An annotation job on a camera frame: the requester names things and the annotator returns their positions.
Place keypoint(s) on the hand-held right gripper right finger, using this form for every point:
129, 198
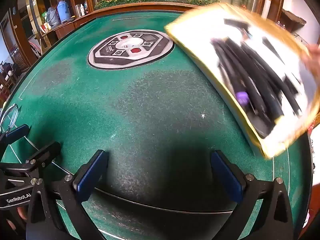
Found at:
225, 175

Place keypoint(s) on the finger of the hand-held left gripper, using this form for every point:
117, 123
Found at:
16, 133
45, 153

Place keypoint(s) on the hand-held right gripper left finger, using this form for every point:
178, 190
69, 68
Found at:
90, 175

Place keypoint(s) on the black marker with purple cap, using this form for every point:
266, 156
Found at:
241, 98

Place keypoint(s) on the yellow-rimmed white box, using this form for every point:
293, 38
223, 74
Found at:
200, 40

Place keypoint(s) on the person's left hand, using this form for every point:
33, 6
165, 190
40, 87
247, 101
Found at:
22, 213

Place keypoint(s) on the eyeglasses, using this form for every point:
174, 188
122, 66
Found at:
8, 116

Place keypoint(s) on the wooden sideboard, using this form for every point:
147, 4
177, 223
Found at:
65, 28

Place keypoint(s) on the wooden display cabinet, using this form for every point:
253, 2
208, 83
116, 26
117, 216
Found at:
30, 17

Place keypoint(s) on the grey thermos flask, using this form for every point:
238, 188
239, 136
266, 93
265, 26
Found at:
52, 17

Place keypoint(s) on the blue thermos flask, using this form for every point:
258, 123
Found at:
63, 10

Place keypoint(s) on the round table control panel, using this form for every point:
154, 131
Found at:
130, 48

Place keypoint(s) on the steel cup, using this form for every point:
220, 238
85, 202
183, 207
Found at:
77, 10

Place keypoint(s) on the small white bottle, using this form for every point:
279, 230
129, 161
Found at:
82, 9

